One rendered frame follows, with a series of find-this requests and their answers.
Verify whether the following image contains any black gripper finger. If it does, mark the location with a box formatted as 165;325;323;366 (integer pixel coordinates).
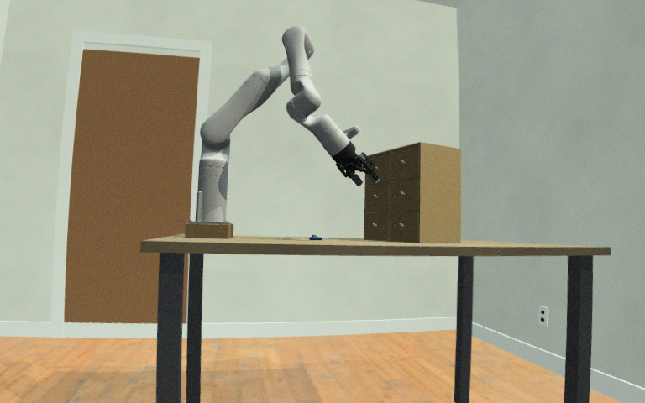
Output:
336;163;363;186
349;152;380;183

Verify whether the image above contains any dark brown drawer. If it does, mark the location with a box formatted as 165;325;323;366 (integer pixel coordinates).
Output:
366;154;390;183
391;179;419;209
366;183;390;211
391;212;419;241
391;146;419;179
365;213;389;239

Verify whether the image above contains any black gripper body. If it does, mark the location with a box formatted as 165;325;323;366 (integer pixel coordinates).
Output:
331;141;362;172

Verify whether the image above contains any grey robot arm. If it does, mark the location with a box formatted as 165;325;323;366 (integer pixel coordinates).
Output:
196;25;361;222

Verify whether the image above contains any small tan chest of drawers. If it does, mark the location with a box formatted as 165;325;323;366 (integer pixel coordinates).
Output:
364;142;461;243

